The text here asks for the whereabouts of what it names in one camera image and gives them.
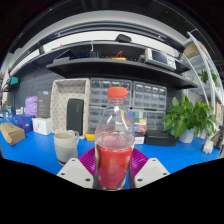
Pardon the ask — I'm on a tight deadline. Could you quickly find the black box with white label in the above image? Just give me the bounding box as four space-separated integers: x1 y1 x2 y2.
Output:
134 131 147 145

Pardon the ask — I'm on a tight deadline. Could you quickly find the white metal rack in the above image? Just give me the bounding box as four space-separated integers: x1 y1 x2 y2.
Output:
181 31 224 118

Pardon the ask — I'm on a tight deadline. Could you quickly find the green potted plant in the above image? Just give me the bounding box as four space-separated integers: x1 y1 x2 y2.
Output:
160 94 219 144

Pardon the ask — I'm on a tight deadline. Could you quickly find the dark grey flat box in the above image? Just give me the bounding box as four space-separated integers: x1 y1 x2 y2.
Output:
36 89 53 119

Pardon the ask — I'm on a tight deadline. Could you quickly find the blue box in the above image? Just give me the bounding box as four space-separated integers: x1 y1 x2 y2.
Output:
12 114 34 134

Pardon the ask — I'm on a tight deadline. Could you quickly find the grey parts drawer cabinet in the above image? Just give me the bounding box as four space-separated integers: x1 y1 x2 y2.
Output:
88 105 111 134
132 81 168 112
89 78 133 108

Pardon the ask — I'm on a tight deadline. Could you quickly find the white power adapter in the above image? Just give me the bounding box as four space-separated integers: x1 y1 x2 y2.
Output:
202 139 214 155

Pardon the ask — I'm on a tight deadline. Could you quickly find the brown cardboard box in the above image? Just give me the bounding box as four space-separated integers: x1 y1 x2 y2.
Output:
0 122 26 147

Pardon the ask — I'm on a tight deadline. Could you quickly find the flat black case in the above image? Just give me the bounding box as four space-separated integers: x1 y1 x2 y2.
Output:
144 129 179 147

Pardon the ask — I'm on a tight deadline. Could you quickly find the yellow multimeter with red leads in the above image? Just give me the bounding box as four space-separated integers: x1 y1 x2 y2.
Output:
84 132 96 142

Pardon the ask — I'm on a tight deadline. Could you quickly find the teal box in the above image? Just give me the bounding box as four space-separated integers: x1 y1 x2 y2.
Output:
9 76 20 86

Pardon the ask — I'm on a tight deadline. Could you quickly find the grey and white ceramic mug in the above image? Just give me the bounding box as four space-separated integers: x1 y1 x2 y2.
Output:
53 129 81 167

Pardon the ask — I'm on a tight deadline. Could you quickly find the purple plastic bag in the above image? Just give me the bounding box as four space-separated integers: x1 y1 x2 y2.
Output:
24 95 39 118

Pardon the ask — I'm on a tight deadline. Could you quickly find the beige dotted tray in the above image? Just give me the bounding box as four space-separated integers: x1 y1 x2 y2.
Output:
49 78 92 140

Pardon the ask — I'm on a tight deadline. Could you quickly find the drawer cabinet with coloured parts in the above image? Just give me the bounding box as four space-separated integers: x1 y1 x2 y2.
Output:
128 109 168 133

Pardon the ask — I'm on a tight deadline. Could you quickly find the clear red-capped drink bottle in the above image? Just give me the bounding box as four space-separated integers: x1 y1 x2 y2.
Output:
93 86 136 191

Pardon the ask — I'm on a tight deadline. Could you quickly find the black rectangular speaker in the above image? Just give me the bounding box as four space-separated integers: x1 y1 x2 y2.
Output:
65 98 85 137

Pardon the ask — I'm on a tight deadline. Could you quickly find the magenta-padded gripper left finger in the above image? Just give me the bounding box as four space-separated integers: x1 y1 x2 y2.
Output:
56 147 98 190

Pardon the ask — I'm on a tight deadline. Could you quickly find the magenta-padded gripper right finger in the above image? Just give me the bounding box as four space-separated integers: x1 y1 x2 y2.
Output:
128 148 171 190

